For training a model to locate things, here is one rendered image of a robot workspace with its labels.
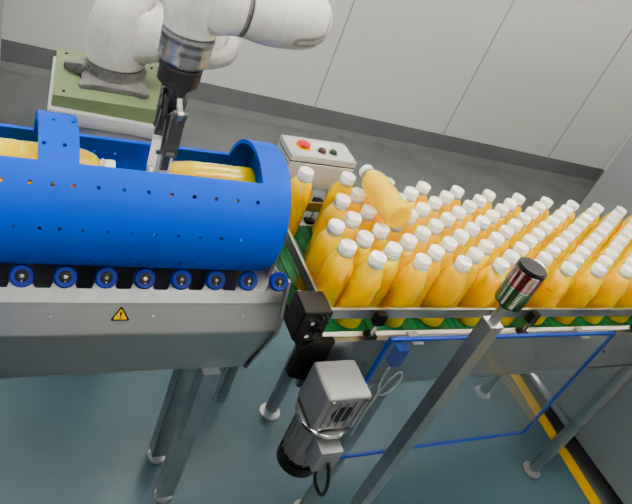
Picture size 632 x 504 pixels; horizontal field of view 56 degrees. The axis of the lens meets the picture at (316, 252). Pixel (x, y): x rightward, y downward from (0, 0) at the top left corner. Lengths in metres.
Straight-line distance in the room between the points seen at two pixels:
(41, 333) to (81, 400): 0.98
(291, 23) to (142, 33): 0.69
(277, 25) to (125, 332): 0.69
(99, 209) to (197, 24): 0.36
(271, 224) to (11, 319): 0.53
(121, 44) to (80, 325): 0.76
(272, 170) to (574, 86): 4.45
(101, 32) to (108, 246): 0.72
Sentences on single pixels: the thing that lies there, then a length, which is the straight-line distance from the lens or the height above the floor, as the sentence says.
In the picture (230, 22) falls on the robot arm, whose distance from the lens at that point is 1.05.
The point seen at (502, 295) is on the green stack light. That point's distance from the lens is 1.29.
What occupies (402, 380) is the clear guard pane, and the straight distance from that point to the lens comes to 1.56.
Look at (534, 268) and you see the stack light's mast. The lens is 1.27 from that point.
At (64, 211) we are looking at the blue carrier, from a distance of 1.11.
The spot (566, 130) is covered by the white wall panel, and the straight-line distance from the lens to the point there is 5.71.
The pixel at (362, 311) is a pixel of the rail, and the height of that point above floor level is 0.97.
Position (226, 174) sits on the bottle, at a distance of 1.23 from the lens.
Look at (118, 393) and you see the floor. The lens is 2.29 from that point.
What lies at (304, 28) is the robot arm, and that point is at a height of 1.51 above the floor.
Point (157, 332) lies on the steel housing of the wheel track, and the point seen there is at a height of 0.84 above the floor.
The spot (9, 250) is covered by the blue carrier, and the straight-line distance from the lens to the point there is 1.16.
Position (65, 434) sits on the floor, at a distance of 2.18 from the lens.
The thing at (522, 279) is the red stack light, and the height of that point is 1.24.
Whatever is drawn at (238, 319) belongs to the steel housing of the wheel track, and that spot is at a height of 0.87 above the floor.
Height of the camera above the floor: 1.81
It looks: 34 degrees down
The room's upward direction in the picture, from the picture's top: 24 degrees clockwise
